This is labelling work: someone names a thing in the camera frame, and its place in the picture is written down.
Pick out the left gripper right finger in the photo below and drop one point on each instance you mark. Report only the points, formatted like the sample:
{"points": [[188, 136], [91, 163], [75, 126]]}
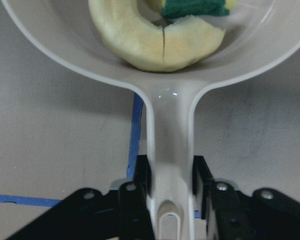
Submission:
{"points": [[267, 214]]}

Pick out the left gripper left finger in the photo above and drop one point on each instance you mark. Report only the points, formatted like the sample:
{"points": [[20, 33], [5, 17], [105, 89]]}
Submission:
{"points": [[87, 214]]}

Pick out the yellow green sponge piece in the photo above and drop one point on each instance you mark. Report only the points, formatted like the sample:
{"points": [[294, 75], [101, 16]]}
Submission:
{"points": [[173, 9]]}

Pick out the beige plastic dustpan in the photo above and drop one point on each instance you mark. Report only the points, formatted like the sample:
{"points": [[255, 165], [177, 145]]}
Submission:
{"points": [[259, 35]]}

